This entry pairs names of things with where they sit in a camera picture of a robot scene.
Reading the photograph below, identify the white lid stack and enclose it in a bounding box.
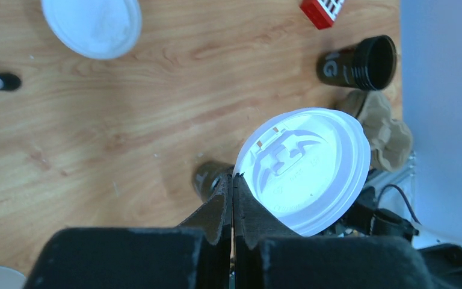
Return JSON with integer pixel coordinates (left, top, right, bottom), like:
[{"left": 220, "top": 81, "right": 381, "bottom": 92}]
[{"left": 41, "top": 0, "right": 143, "bottom": 60}]

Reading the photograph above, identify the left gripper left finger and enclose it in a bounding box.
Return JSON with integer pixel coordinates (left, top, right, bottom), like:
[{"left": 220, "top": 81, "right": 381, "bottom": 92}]
[{"left": 178, "top": 174, "right": 232, "bottom": 246}]

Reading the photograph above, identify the cardboard cup carrier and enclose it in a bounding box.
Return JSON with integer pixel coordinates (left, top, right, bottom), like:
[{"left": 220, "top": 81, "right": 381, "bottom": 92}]
[{"left": 336, "top": 90, "right": 413, "bottom": 172}]

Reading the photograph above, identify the dark coffee cup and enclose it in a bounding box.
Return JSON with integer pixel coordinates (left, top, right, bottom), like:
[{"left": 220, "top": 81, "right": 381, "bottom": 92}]
[{"left": 192, "top": 160, "right": 234, "bottom": 202}]

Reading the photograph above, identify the red box with white grid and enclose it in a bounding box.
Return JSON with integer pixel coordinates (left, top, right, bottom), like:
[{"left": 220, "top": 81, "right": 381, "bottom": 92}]
[{"left": 299, "top": 0, "right": 345, "bottom": 30}]

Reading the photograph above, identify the white coffee lid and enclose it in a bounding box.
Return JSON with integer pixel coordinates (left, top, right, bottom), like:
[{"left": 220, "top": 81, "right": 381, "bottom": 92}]
[{"left": 233, "top": 108, "right": 371, "bottom": 237}]

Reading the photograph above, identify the black cup stack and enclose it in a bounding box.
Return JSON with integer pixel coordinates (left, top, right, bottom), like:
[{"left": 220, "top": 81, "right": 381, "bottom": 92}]
[{"left": 316, "top": 35, "right": 397, "bottom": 91}]

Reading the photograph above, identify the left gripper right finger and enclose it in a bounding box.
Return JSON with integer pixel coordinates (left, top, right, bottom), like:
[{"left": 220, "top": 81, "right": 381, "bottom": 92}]
[{"left": 233, "top": 173, "right": 299, "bottom": 250}]

